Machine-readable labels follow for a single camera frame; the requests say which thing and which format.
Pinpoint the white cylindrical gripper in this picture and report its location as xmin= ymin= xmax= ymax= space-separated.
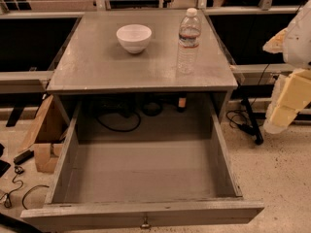
xmin=262 ymin=28 xmax=311 ymax=134

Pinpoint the grey top drawer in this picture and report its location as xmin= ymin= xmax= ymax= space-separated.
xmin=21 ymin=94 xmax=263 ymax=231

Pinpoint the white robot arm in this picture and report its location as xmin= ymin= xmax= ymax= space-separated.
xmin=262 ymin=1 xmax=311 ymax=134

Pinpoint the grey wooden drawer cabinet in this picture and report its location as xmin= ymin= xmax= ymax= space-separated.
xmin=48 ymin=9 xmax=237 ymax=115

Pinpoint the clear plastic water bottle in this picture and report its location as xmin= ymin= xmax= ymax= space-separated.
xmin=177 ymin=8 xmax=201 ymax=74

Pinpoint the black metal stand leg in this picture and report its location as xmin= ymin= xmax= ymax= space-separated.
xmin=241 ymin=97 xmax=263 ymax=145

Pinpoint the white ceramic bowl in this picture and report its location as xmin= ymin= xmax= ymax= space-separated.
xmin=116 ymin=24 xmax=152 ymax=53

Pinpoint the brown cardboard box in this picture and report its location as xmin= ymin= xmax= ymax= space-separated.
xmin=17 ymin=95 xmax=67 ymax=174

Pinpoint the black base bar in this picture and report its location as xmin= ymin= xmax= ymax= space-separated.
xmin=0 ymin=214 xmax=42 ymax=233

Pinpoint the black cable right floor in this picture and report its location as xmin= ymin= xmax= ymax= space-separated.
xmin=225 ymin=110 xmax=252 ymax=131

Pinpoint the black cable on floor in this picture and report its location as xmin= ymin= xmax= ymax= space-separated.
xmin=20 ymin=183 xmax=51 ymax=211

